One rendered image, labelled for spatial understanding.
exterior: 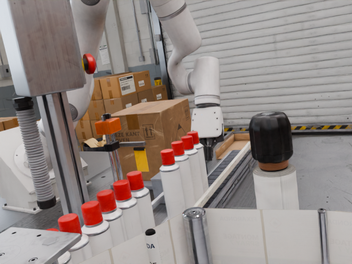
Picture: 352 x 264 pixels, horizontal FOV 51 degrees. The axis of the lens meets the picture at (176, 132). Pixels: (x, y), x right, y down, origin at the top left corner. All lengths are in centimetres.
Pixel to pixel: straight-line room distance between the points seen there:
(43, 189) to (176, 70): 65
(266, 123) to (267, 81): 448
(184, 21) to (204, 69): 19
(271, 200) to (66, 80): 44
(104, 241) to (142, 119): 77
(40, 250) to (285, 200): 49
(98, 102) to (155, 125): 336
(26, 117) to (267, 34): 459
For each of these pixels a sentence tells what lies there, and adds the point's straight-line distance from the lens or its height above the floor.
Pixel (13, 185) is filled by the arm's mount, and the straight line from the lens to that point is 151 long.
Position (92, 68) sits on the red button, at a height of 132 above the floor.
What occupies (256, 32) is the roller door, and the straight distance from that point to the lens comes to 517.
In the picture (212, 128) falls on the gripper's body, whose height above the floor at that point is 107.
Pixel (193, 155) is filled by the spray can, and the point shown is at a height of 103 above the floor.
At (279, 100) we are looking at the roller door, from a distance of 517.
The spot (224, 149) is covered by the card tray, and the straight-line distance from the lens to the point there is 176.
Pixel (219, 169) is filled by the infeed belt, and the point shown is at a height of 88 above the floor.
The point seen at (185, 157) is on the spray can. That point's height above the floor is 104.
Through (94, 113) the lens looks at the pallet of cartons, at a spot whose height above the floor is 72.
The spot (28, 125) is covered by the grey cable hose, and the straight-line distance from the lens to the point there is 70.
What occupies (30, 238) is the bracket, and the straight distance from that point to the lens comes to 46.
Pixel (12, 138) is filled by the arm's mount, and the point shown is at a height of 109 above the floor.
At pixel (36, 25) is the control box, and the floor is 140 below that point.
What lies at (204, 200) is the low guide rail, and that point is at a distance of 105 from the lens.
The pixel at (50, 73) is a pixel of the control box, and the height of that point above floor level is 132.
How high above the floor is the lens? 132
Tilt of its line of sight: 12 degrees down
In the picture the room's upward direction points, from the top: 9 degrees counter-clockwise
